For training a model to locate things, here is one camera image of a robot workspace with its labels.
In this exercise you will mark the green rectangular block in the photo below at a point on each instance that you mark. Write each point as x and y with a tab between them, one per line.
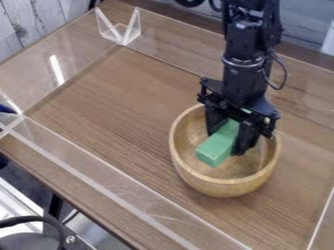
215	149

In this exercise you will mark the black table leg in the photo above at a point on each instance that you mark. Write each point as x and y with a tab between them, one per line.
55	206

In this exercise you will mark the clear acrylic tray wall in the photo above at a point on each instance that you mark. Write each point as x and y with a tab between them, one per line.
93	105

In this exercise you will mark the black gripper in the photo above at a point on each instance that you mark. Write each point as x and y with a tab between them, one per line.
235	98

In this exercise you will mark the clear acrylic corner bracket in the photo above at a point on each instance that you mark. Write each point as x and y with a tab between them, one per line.
121	33

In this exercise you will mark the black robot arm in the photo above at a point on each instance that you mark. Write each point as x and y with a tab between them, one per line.
252	28

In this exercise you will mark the black metal clamp plate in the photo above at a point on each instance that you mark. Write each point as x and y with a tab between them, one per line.
64	234

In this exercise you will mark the light wooden bowl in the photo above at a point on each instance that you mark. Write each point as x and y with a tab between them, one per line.
240	175

